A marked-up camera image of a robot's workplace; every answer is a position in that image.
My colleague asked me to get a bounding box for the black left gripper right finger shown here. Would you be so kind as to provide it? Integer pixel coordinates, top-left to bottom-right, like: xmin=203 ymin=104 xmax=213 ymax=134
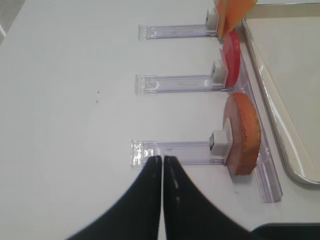
xmin=163 ymin=156 xmax=252 ymax=240

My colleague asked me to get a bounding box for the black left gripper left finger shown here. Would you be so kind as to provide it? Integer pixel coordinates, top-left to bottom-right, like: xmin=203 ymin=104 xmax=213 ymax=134
xmin=69 ymin=156 xmax=162 ymax=240

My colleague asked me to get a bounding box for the bread slice lower left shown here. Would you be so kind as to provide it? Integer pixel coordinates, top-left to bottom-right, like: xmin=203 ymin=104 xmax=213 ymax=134
xmin=223 ymin=92 xmax=262 ymax=176

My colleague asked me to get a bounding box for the upright red tomato slice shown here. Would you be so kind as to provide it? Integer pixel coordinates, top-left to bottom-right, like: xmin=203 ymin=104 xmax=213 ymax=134
xmin=222 ymin=30 xmax=241 ymax=88

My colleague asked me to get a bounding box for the right orange cheese slice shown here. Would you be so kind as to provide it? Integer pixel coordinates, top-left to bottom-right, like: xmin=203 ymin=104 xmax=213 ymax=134
xmin=223 ymin=0 xmax=258 ymax=34

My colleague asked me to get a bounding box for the orange cheese slice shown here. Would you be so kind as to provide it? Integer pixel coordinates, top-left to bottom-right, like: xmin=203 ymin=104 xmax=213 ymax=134
xmin=223 ymin=0 xmax=258 ymax=34
xmin=215 ymin=0 xmax=229 ymax=40

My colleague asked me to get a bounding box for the left orange cheese slice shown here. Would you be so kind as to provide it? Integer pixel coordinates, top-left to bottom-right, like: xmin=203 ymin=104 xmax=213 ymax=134
xmin=215 ymin=0 xmax=229 ymax=40

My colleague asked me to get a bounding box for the metal baking tray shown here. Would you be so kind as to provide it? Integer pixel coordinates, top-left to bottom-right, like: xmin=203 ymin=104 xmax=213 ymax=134
xmin=242 ymin=2 xmax=320 ymax=187

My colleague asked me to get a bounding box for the clear holder rail lower left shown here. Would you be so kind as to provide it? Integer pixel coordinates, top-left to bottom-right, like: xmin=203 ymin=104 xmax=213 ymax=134
xmin=130 ymin=129 xmax=233 ymax=167

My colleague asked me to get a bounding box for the clear holder rail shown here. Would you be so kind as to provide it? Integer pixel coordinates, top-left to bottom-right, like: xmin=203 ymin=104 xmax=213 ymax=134
xmin=130 ymin=129 xmax=233 ymax=167
xmin=138 ymin=7 xmax=220 ymax=41
xmin=134 ymin=59 xmax=238 ymax=95

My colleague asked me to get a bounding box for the clear long rail left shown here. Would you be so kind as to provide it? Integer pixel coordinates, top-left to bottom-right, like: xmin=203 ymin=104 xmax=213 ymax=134
xmin=235 ymin=25 xmax=283 ymax=204

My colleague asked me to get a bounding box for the clear holder rail middle left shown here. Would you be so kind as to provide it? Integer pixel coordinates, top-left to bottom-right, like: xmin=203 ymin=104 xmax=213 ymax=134
xmin=134 ymin=59 xmax=238 ymax=95

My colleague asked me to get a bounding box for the clear holder rail upper left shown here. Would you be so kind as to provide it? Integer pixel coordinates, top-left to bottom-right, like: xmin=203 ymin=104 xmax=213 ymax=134
xmin=138 ymin=7 xmax=220 ymax=41

